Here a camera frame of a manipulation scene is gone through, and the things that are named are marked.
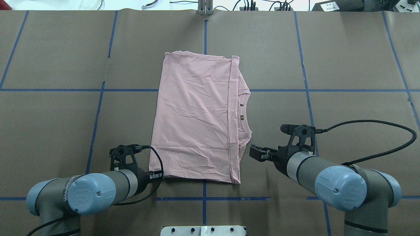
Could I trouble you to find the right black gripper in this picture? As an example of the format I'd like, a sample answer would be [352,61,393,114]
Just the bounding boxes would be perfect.
[249,145,301,177]

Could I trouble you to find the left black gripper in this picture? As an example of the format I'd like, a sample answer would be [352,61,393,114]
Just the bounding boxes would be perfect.
[135,167,163,194]

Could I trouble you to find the pink Snoopy t-shirt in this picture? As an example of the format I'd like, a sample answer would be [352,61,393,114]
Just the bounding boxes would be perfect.
[151,51,252,184]

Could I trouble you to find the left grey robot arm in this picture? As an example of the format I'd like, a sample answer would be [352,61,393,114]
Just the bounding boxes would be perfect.
[26,167,163,236]

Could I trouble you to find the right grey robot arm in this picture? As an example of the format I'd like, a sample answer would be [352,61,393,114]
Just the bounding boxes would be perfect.
[249,145,402,236]

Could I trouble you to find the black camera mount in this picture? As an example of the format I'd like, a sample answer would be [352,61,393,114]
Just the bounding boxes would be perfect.
[109,144,150,174]
[280,124,316,153]

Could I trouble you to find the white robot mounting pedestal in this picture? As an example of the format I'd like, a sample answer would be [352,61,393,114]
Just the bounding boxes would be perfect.
[160,225,247,236]

